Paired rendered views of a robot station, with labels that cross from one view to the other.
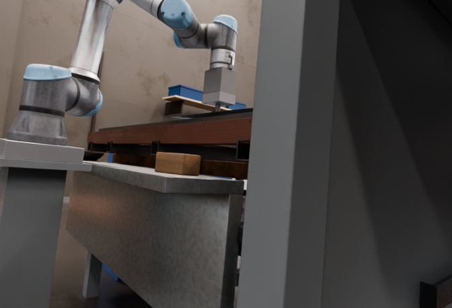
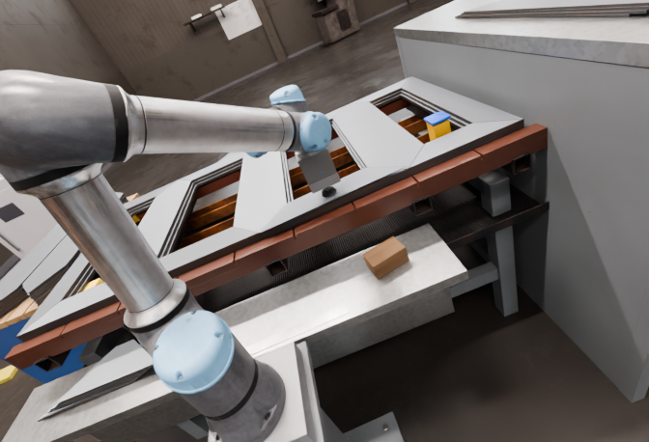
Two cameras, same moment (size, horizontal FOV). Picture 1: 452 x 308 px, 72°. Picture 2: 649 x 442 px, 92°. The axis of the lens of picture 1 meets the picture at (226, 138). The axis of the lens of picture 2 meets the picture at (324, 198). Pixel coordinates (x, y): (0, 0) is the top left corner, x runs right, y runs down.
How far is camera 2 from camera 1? 0.97 m
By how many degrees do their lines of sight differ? 58
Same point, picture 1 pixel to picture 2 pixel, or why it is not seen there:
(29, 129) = (272, 403)
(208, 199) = not seen: hidden behind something
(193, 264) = not seen: hidden behind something
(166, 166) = (390, 266)
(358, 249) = (605, 217)
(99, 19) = (120, 209)
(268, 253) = not seen: outside the picture
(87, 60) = (162, 277)
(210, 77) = (313, 165)
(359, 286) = (601, 227)
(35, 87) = (234, 373)
